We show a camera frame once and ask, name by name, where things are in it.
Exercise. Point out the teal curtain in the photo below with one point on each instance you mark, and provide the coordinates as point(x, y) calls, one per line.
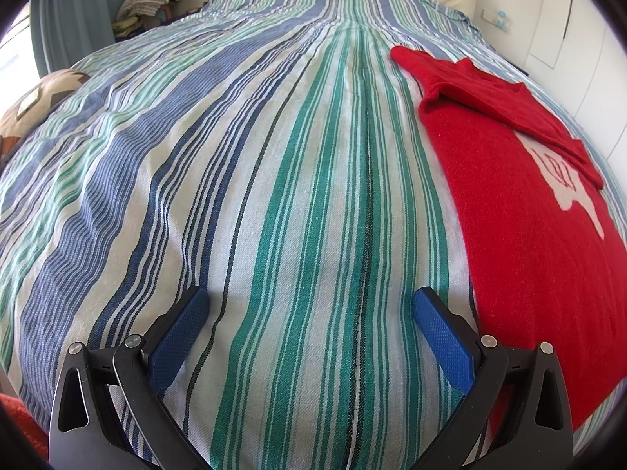
point(73, 24)

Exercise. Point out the striped bedspread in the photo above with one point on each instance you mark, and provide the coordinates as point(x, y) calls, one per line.
point(294, 156)

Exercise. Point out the orange cloth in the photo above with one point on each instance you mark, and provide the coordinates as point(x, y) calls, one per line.
point(24, 426)

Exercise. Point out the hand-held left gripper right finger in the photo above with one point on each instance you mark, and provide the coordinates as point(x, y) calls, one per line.
point(441, 338)

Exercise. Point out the white wardrobe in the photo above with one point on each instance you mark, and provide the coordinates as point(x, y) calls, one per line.
point(588, 58)

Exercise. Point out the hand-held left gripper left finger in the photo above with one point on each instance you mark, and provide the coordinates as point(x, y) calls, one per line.
point(179, 338)

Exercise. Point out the wall socket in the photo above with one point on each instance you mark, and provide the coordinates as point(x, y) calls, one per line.
point(497, 18)

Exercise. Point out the red t-shirt with white print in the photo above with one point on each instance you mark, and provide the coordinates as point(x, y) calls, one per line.
point(514, 205)

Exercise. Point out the brown patterned cushion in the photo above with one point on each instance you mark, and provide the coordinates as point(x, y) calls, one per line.
point(39, 98)

